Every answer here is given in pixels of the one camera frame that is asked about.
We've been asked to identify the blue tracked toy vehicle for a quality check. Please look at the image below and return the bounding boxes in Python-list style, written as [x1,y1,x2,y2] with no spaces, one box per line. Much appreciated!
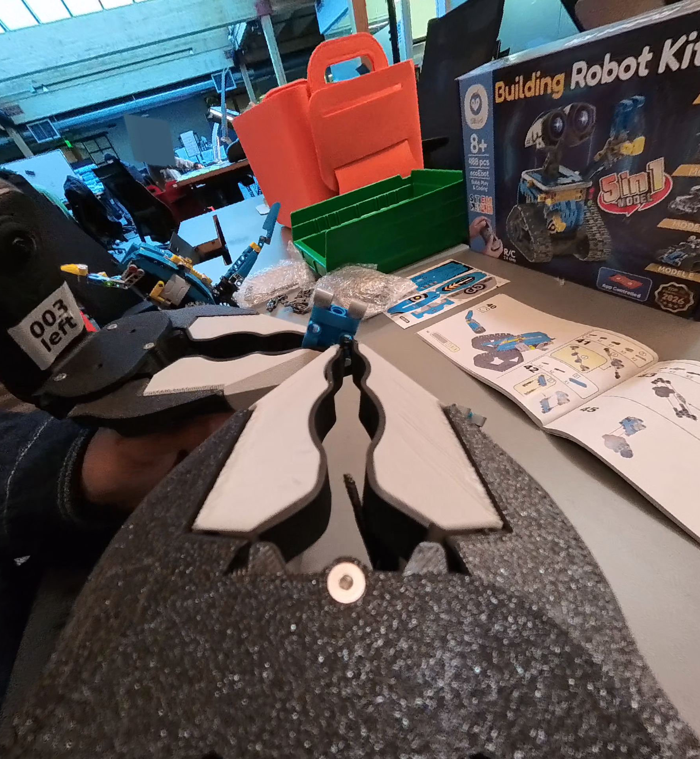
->
[60,202,282,312]

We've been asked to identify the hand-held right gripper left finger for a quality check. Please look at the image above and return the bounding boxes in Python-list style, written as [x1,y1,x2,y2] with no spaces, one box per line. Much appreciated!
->
[192,344,345,564]

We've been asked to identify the grey desk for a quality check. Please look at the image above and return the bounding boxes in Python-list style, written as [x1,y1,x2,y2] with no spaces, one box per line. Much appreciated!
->
[175,196,700,742]

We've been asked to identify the person's left hand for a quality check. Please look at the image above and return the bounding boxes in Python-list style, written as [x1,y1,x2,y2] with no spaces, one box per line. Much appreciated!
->
[80,410,235,514]

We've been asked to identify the blue beam brick assembly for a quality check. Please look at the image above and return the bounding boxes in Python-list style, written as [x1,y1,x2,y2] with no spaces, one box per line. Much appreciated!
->
[301,299,363,351]

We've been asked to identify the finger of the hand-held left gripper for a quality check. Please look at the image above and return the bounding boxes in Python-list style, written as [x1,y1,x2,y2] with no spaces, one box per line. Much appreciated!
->
[187,312,309,361]
[139,347,328,410]

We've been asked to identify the robot kit box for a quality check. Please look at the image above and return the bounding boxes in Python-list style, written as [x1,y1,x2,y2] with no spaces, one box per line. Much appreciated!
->
[457,12,700,321]

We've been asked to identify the clear bag of parts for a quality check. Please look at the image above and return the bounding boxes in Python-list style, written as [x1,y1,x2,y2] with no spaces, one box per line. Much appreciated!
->
[234,258,318,309]
[317,266,416,318]

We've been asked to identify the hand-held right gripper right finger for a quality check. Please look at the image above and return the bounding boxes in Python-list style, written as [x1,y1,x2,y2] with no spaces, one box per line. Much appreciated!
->
[350,341,505,573]

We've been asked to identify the blue sticker sheet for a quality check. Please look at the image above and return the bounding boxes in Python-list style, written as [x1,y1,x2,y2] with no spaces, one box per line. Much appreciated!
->
[382,259,511,329]

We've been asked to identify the green plastic bin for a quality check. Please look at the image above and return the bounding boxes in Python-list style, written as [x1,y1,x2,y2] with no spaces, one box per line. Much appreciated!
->
[291,169,469,276]

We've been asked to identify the black track link chain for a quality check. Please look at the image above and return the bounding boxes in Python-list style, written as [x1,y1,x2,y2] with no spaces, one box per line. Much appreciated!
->
[267,289,315,315]

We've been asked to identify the instruction booklet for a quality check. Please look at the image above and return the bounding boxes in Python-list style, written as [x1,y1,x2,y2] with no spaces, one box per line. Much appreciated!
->
[418,293,700,564]

